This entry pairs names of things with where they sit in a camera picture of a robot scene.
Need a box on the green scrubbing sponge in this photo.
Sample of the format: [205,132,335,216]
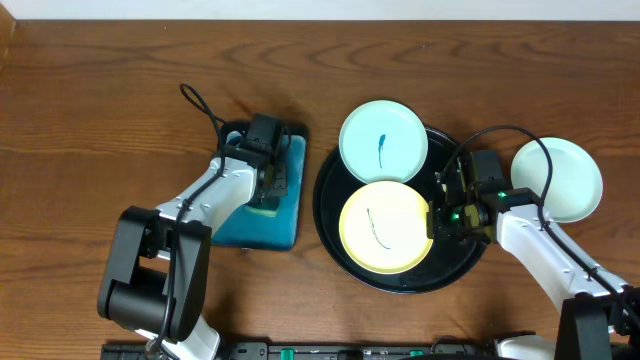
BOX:
[246,197,280,217]

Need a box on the black rectangular water tray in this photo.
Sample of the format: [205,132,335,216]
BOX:
[212,124,309,251]

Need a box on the yellow plate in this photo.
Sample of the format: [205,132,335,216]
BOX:
[338,181,434,275]

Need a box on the light blue plate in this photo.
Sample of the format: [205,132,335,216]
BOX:
[510,137,603,223]
[338,100,429,183]

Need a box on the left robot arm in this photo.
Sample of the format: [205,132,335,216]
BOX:
[97,136,307,359]

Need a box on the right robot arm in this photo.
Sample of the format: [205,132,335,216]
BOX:
[428,170,639,359]

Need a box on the round black tray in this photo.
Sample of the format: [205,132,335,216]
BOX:
[313,126,486,294]

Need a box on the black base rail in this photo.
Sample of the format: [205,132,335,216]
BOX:
[99,340,501,360]

